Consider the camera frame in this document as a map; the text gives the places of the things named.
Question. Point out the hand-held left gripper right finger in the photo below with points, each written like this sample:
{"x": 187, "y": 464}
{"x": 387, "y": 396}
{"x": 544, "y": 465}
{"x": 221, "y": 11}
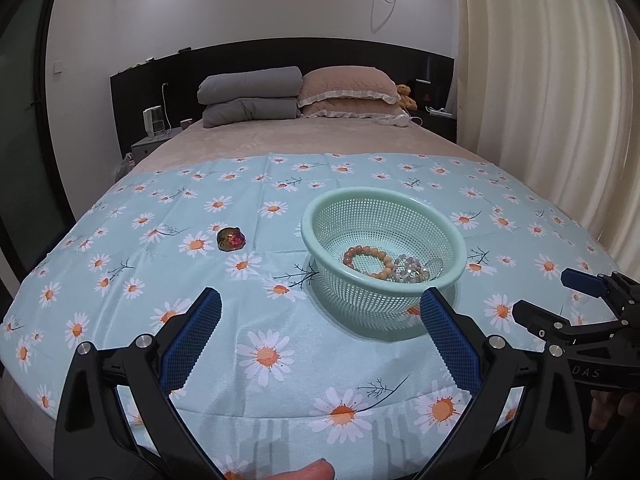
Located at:
{"x": 450, "y": 340}

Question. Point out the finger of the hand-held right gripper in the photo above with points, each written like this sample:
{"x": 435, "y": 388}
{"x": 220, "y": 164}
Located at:
{"x": 582, "y": 282}
{"x": 535, "y": 317}

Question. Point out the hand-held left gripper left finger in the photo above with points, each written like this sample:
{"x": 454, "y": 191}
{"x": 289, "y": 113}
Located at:
{"x": 195, "y": 340}

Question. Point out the clear thin bangle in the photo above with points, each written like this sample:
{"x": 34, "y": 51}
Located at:
{"x": 440, "y": 262}

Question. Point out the green plastic mesh basket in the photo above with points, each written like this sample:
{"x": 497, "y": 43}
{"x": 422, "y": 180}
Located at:
{"x": 380, "y": 210}

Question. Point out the person's right hand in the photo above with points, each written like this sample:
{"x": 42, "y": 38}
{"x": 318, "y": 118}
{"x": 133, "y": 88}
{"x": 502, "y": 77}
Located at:
{"x": 602, "y": 410}

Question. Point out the person's left hand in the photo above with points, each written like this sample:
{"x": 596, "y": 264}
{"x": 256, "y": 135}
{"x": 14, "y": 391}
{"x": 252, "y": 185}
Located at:
{"x": 305, "y": 472}

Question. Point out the daisy print blue cloth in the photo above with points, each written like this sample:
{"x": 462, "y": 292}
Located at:
{"x": 150, "y": 280}

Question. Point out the dark red brooch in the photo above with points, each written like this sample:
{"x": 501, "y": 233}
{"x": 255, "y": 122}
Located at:
{"x": 231, "y": 238}

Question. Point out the grey nightstand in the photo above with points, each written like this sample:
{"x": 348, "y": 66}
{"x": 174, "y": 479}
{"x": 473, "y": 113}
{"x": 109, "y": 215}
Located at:
{"x": 150, "y": 147}

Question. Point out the cream curtain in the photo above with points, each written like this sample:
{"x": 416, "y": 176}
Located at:
{"x": 540, "y": 85}

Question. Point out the black nightstand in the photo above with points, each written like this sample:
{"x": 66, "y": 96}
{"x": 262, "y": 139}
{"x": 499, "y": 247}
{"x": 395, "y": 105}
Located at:
{"x": 440, "y": 127}

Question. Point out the small cup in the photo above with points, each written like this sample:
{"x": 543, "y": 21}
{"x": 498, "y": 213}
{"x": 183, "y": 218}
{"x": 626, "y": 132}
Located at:
{"x": 186, "y": 122}

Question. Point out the white small heater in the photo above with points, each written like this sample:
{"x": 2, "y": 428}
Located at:
{"x": 153, "y": 121}

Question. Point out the white item on nightstand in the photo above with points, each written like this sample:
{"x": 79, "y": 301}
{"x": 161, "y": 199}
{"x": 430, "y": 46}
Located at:
{"x": 436, "y": 110}

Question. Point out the white headphones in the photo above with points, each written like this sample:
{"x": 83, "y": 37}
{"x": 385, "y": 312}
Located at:
{"x": 395, "y": 120}

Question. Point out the bed with brown cover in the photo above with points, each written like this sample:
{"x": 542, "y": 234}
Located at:
{"x": 325, "y": 135}

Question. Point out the black box with red triangle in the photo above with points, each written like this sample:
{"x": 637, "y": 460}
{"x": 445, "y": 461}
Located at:
{"x": 424, "y": 96}

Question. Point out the brown teddy bear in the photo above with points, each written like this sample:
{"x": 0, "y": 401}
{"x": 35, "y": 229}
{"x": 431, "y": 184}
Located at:
{"x": 406, "y": 96}

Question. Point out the grey folded duvet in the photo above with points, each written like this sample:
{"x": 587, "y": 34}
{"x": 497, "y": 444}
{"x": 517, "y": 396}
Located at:
{"x": 245, "y": 95}

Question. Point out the brown frilled pillow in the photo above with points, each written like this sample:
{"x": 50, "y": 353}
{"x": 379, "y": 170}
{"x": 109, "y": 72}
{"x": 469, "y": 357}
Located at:
{"x": 350, "y": 109}

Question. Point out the dark glass door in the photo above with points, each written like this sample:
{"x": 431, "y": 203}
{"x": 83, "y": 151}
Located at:
{"x": 30, "y": 135}

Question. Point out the pink pillows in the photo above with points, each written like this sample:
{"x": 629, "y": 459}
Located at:
{"x": 345, "y": 82}

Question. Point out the black headboard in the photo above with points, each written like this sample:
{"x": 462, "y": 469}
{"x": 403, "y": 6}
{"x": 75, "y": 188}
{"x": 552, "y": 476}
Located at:
{"x": 240, "y": 55}

